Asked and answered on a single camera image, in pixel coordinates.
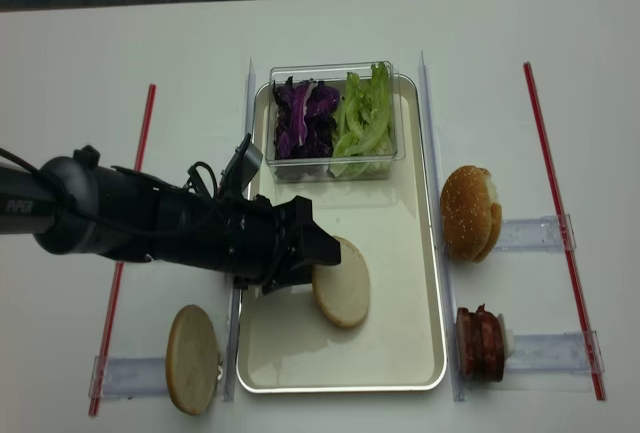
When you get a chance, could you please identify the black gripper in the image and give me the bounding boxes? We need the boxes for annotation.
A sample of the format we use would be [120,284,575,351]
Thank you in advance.
[217,195,341,295]

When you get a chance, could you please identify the bun half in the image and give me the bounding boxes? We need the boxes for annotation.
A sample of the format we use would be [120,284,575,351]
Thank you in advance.
[312,236,371,328]

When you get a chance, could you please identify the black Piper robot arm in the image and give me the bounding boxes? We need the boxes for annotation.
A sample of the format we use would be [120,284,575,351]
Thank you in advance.
[1,137,341,294]

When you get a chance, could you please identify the green lettuce leaves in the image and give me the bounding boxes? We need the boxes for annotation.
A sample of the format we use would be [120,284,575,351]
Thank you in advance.
[328,62,394,179]

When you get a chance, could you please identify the meat patty stack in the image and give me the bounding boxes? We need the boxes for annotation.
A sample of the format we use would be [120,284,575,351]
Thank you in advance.
[456,304,508,383]

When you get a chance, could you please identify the cream metal tray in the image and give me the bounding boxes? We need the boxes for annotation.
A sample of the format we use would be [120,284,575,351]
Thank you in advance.
[236,76,447,394]

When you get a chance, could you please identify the clear plastic salad box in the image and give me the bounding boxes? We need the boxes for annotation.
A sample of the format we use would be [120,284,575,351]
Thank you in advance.
[263,61,405,182]

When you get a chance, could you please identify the purple cabbage leaves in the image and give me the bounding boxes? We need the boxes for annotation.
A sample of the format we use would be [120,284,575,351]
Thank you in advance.
[272,77,341,160]

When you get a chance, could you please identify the bottom bun half facing out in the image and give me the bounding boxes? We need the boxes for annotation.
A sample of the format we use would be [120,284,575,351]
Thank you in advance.
[165,305,220,416]

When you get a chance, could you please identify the sesame top bun front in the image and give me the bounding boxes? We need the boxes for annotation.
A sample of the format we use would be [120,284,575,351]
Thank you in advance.
[440,165,491,262]

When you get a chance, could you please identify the top bun behind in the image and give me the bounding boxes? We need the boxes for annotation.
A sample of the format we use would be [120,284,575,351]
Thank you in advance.
[474,168,502,263]

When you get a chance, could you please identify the left red tape strip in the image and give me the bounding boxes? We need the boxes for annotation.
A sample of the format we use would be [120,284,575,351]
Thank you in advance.
[88,83,158,417]

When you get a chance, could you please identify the red tape strip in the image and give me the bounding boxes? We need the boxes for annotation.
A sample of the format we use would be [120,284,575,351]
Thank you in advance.
[523,62,607,402]
[88,83,158,417]

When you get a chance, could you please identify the left lower clear holder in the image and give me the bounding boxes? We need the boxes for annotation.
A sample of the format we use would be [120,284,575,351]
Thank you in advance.
[89,356,168,399]

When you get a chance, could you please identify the clear holder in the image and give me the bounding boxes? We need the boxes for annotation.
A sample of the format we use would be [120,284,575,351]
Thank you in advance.
[89,356,168,399]
[495,214,576,252]
[505,331,605,375]

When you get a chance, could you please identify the white onion piece right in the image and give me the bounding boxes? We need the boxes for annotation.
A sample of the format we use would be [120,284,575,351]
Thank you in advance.
[497,313,515,359]

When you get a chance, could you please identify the right upper clear holder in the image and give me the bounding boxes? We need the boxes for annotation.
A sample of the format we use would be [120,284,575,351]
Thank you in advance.
[495,214,576,252]

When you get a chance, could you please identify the right lower clear holder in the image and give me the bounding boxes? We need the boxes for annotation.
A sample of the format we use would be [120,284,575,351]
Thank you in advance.
[505,331,605,375]

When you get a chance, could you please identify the right red tape strip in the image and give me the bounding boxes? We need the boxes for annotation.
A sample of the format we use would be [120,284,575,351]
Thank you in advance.
[523,62,607,402]

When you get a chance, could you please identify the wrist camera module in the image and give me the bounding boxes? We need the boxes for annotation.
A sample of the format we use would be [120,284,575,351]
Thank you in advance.
[218,133,263,196]

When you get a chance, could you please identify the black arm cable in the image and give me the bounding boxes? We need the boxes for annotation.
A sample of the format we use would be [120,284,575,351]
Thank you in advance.
[184,161,224,204]

